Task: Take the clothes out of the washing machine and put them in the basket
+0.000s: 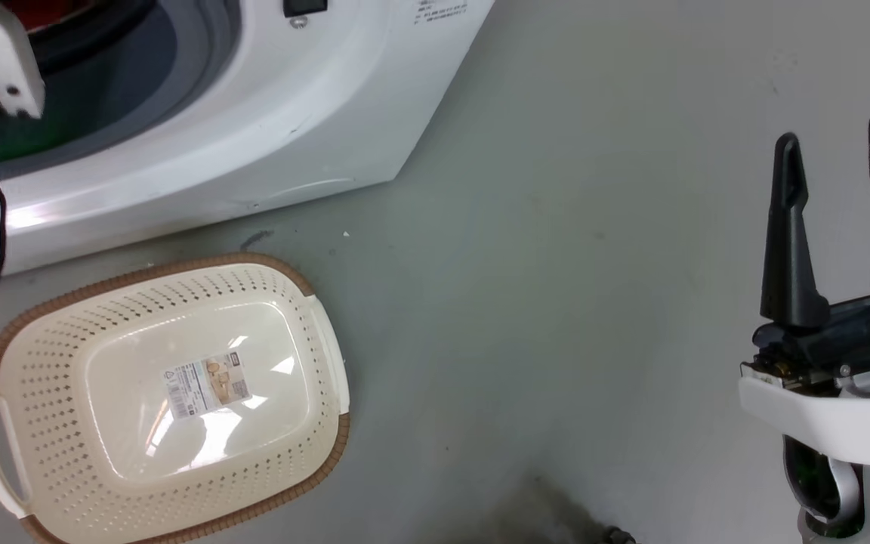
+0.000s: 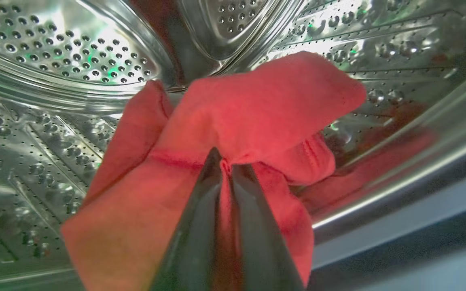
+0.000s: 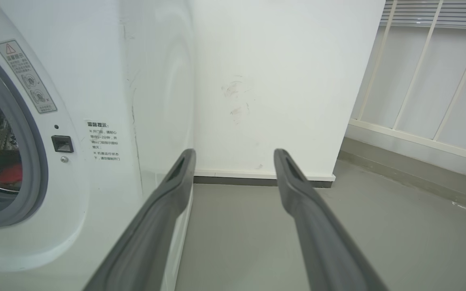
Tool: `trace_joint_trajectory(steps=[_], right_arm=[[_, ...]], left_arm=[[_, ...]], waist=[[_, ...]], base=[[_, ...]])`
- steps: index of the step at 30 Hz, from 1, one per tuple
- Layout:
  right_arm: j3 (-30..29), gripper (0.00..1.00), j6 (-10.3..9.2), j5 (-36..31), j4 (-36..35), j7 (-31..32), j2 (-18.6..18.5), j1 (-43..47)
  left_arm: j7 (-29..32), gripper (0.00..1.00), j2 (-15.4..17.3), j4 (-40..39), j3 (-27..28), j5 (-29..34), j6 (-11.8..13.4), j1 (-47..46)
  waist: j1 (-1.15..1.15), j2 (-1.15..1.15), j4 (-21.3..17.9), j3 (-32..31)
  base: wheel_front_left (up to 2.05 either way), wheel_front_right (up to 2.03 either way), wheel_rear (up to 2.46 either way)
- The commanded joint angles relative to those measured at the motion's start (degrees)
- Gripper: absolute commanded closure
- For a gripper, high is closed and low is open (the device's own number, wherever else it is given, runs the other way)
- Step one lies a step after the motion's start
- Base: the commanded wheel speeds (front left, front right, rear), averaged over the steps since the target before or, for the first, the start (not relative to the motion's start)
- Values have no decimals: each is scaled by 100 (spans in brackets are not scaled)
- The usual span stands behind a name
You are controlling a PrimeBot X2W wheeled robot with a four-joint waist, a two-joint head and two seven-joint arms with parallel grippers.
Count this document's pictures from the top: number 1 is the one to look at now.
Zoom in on red garment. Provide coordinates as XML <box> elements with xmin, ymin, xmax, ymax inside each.
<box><xmin>2</xmin><ymin>0</ymin><xmax>96</xmax><ymax>32</ymax></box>

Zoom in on white front-load washing machine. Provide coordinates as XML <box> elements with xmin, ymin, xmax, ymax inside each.
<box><xmin>0</xmin><ymin>0</ymin><xmax>496</xmax><ymax>286</ymax></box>

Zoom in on paper basket label sticker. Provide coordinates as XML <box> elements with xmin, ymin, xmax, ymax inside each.
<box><xmin>162</xmin><ymin>353</ymin><xmax>252</xmax><ymax>420</ymax></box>

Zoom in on printed washer label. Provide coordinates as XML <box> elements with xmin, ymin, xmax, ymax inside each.
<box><xmin>414</xmin><ymin>0</ymin><xmax>470</xmax><ymax>23</ymax></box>

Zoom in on green garment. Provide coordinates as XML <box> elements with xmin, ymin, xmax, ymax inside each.
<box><xmin>0</xmin><ymin>113</ymin><xmax>81</xmax><ymax>165</ymax></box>

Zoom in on cream perforated laundry basket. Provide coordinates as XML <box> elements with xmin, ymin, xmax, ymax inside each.
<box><xmin>0</xmin><ymin>253</ymin><xmax>351</xmax><ymax>544</ymax></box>

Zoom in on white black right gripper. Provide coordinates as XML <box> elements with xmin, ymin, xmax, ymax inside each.
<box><xmin>738</xmin><ymin>113</ymin><xmax>870</xmax><ymax>544</ymax></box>

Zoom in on grey rubber door gasket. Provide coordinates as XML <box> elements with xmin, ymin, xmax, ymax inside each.
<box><xmin>0</xmin><ymin>0</ymin><xmax>243</xmax><ymax>181</ymax></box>

